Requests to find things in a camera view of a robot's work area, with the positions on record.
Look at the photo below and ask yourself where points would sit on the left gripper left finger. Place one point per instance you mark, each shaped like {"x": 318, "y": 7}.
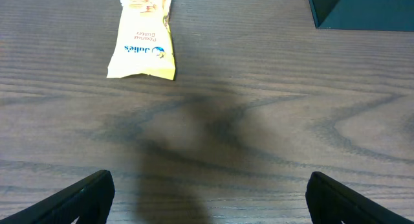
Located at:
{"x": 86, "y": 202}

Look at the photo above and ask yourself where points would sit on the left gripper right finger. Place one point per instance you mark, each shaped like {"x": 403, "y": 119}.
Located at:
{"x": 330, "y": 202}

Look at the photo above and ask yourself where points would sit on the yellow peanut butter snack packet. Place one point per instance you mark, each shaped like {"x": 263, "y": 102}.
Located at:
{"x": 144, "y": 44}

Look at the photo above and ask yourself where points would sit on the dark green open box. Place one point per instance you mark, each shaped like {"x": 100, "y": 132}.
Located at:
{"x": 385, "y": 15}

